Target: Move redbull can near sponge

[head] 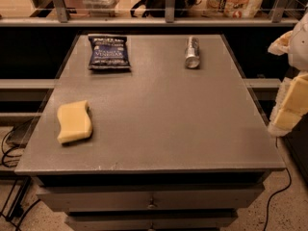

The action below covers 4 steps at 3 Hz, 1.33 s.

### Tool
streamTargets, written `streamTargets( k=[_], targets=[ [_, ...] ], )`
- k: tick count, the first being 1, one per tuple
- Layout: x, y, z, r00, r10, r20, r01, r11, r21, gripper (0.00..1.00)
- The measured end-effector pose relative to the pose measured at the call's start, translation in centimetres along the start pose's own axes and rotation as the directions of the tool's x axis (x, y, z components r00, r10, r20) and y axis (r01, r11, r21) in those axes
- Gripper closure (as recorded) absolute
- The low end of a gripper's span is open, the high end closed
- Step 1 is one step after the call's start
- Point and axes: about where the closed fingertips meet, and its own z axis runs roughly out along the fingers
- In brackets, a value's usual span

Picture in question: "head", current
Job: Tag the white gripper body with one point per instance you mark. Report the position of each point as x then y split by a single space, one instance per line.
299 48

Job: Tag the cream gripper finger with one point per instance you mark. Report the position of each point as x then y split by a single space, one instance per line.
291 104
281 45

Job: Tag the silver redbull can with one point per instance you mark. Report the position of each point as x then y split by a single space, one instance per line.
192 59

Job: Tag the yellow sponge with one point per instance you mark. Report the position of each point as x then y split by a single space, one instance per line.
74 122

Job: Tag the black bag on shelf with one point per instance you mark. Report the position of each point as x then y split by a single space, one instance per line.
158 8

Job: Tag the grey drawer cabinet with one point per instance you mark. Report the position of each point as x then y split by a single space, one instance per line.
192 141

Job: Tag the round drawer knob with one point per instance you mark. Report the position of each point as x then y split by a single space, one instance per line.
151 205

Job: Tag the blue chip bag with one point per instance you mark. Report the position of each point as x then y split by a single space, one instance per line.
108 52

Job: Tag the grey metal shelf rail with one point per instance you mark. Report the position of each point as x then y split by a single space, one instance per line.
73 13

